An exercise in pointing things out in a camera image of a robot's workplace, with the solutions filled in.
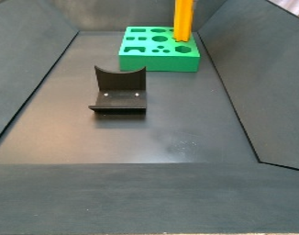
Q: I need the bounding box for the black curved holder bracket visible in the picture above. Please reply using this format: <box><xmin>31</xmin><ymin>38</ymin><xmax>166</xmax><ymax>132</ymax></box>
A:
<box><xmin>89</xmin><ymin>66</ymin><xmax>147</xmax><ymax>112</ymax></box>

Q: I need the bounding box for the green foam shape-sorting board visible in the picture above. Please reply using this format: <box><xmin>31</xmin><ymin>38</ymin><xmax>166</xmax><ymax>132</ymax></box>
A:
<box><xmin>119</xmin><ymin>26</ymin><xmax>201</xmax><ymax>73</ymax></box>

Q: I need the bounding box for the orange star-shaped prism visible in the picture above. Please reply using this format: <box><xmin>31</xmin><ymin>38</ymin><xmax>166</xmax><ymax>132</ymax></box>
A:
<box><xmin>174</xmin><ymin>0</ymin><xmax>194</xmax><ymax>41</ymax></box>

